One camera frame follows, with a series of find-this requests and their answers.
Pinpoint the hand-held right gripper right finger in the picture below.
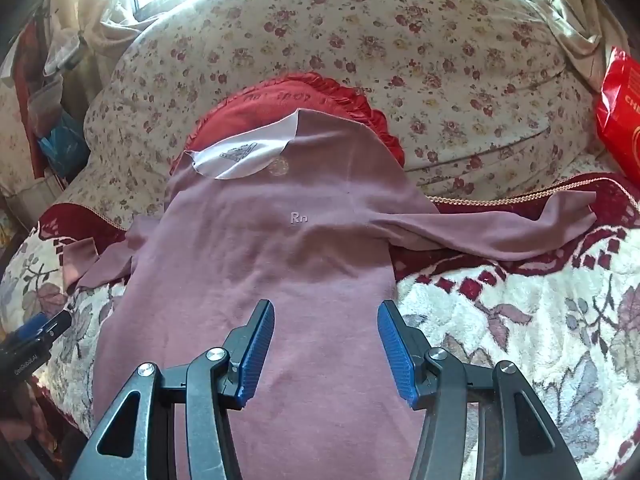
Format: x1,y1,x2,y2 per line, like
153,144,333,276
377,299,583,480

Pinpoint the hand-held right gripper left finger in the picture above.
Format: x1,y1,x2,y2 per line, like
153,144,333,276
69,299,276,480

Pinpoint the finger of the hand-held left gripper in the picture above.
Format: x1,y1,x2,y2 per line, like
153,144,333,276
14,309,72,342

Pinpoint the pink long-sleeved shirt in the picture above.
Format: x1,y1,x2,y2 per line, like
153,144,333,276
62,108,598,480

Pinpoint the red and white printed blanket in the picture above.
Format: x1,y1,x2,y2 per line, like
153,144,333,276
0,172,640,480

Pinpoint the blue plastic bag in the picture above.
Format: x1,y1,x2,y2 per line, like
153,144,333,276
37,110,91,173

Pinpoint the red ruffled pillow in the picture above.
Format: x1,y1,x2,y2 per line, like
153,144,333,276
167,74,405,181

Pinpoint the floral beige pillow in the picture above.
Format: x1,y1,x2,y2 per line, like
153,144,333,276
50,0,626,231

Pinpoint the red plastic bag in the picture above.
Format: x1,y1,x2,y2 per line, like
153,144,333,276
595,46,640,186

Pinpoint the beige cloth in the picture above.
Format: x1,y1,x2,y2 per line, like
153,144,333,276
517,0,631,91

